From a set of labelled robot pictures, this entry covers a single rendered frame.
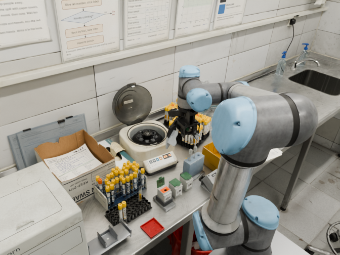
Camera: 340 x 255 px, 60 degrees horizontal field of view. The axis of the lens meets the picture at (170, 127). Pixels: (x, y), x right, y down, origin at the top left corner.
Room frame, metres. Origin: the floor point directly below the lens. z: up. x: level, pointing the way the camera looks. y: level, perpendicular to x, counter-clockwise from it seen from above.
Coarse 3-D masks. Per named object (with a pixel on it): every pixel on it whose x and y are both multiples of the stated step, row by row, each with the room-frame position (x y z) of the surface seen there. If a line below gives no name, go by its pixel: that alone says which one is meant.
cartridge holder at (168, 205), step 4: (156, 196) 0.88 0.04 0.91; (156, 200) 0.87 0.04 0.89; (160, 200) 0.86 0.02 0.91; (168, 200) 0.86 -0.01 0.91; (172, 200) 0.87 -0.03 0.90; (160, 204) 0.85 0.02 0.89; (164, 204) 0.84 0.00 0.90; (168, 204) 0.86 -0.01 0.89; (172, 204) 0.86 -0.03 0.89; (164, 208) 0.83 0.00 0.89; (168, 208) 0.84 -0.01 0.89
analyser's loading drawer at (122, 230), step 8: (120, 224) 0.72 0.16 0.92; (104, 232) 0.68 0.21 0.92; (112, 232) 0.67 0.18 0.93; (120, 232) 0.69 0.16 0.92; (128, 232) 0.69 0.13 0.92; (96, 240) 0.65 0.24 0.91; (104, 240) 0.63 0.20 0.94; (112, 240) 0.65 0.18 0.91; (120, 240) 0.65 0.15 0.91; (96, 248) 0.62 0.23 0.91; (104, 248) 0.62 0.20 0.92
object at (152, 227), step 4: (152, 220) 0.78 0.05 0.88; (156, 220) 0.78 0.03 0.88; (144, 224) 0.75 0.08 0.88; (148, 224) 0.76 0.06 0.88; (152, 224) 0.76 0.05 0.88; (156, 224) 0.76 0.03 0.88; (160, 224) 0.76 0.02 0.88; (144, 228) 0.74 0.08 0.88; (148, 228) 0.74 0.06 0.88; (152, 228) 0.74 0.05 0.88; (156, 228) 0.74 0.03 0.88; (160, 228) 0.74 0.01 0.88; (164, 228) 0.74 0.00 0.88; (148, 232) 0.72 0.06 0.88; (152, 232) 0.72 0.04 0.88; (156, 232) 0.72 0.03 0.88; (152, 236) 0.70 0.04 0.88
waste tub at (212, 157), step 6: (210, 144) 1.19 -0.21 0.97; (204, 150) 1.15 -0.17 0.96; (210, 150) 1.19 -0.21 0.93; (216, 150) 1.22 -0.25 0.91; (204, 156) 1.14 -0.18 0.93; (210, 156) 1.11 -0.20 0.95; (216, 156) 1.09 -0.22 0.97; (204, 162) 1.14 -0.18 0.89; (210, 162) 1.11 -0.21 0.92; (216, 162) 1.08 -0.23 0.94; (210, 168) 1.10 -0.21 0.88; (216, 168) 1.08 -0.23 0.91
